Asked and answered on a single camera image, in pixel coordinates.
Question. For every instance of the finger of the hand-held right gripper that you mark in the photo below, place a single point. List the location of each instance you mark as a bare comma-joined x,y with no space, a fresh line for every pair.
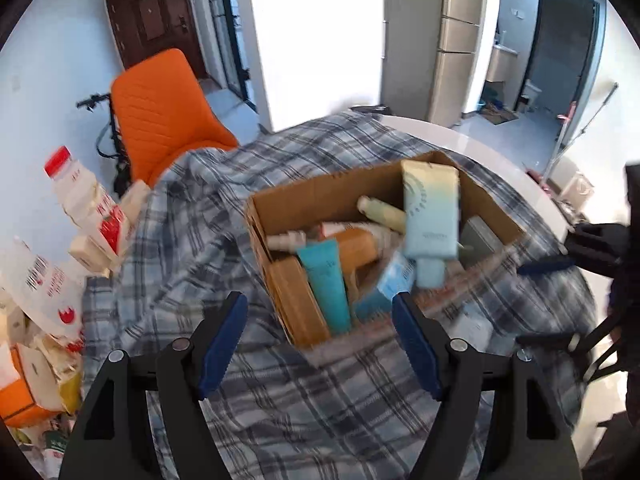
545,265
547,341

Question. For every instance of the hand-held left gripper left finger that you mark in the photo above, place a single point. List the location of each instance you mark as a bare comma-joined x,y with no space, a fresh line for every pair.
222,345

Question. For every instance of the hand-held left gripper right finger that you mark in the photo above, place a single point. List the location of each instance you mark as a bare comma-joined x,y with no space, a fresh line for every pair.
415,345

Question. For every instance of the light blue wipes pack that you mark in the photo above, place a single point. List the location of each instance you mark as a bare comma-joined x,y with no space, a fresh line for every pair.
387,282

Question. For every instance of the small grey box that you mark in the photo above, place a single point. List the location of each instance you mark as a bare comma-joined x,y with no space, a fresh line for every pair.
480,242

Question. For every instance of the orange translucent plastic case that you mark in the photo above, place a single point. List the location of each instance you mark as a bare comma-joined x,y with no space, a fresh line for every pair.
356,246
297,302

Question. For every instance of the teal tube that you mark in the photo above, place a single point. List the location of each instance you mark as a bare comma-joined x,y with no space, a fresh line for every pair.
325,285

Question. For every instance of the blue and yellow sunscreen tube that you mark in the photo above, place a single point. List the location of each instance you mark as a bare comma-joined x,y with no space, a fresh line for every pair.
431,210

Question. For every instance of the pale green tube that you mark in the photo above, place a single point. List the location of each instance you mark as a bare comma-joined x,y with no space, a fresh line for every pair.
382,214

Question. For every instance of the cardboard box with pastry print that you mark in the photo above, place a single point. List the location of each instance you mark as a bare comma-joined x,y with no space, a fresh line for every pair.
300,200

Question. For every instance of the white gift bag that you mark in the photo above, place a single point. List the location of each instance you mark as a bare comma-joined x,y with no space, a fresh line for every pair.
577,189

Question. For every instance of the blue plaid blanket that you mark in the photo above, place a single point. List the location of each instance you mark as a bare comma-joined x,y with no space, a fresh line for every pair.
200,240

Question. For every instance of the mop with white pole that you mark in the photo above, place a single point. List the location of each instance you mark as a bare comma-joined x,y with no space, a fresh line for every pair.
580,130

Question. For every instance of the brown doormat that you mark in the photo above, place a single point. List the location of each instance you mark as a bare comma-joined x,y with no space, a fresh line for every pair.
499,116

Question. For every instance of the yellow packet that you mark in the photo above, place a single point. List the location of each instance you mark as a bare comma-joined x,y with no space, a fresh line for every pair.
72,392

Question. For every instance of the small cream box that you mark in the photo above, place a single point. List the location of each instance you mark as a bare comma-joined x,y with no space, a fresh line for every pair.
90,255

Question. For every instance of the beige carton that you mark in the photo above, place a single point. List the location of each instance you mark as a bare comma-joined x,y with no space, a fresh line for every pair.
135,200

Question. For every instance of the white toilet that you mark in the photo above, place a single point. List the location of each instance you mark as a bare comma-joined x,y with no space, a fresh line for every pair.
531,94

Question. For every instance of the milk bottle with red cap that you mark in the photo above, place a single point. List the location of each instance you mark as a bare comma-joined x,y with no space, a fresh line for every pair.
85,200

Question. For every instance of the orange tissue box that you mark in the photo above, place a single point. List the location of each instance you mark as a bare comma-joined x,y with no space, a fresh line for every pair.
27,395

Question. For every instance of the beige bathroom cabinet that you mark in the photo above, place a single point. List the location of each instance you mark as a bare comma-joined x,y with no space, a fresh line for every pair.
502,65

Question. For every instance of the dark interior door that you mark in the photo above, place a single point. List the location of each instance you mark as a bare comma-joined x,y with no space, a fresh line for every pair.
562,45

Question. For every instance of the black bicycle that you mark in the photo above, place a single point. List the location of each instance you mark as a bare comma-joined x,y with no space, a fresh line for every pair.
117,150

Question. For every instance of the orange chair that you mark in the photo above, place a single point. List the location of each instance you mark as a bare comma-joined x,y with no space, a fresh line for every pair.
160,110

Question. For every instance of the beige refrigerator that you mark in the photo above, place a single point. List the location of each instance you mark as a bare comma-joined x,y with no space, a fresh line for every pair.
450,35

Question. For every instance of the black framed glass door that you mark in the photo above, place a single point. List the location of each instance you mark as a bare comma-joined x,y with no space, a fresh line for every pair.
230,35

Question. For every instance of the brown entrance door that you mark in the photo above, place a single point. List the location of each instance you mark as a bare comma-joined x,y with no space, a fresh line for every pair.
150,25

